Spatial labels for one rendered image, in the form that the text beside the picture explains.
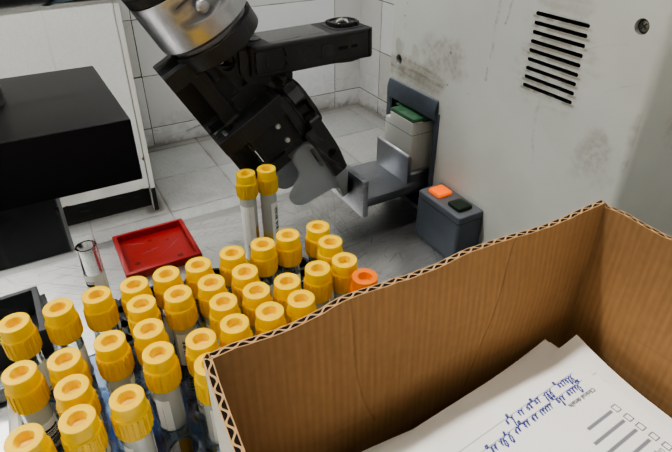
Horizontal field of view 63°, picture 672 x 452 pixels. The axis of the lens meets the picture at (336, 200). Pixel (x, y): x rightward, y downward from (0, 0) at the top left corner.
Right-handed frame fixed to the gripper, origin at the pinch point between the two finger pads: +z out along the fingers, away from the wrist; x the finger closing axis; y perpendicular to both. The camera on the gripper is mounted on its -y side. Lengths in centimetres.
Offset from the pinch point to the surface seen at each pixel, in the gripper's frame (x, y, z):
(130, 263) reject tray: -2.9, 20.3, -6.5
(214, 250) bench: -1.4, 13.9, -2.6
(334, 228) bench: 1.0, 3.7, 3.3
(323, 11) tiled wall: -220, -82, 91
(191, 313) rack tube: 18.0, 14.2, -15.2
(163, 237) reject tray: -5.6, 17.1, -4.6
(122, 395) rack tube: 22.5, 17.5, -18.1
